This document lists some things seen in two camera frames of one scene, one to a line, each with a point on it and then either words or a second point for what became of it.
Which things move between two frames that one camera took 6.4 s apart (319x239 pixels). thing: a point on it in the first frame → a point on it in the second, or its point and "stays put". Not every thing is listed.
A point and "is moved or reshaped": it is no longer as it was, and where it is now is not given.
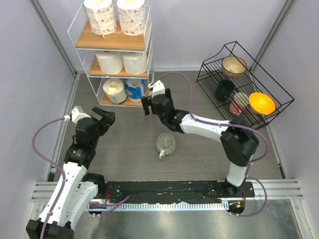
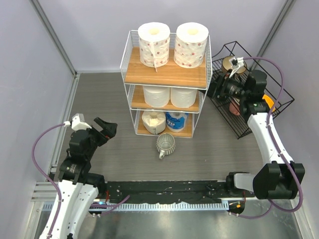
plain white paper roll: x=135 y=63 → x=183 y=98
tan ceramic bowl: x=233 y=66 stays put
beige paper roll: x=114 y=88 → x=154 y=121
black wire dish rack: x=241 y=88 stays put
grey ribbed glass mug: x=165 y=144 stays put
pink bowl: x=240 y=101 stays put
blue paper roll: x=135 y=89 is moved or reshaped
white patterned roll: x=131 y=17 → x=190 y=45
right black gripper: x=147 y=102 → x=215 y=86
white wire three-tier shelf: x=114 y=44 → x=166 y=76
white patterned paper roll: x=101 y=17 → x=154 y=43
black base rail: x=175 y=191 stays put
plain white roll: x=110 y=62 is moved or reshaped
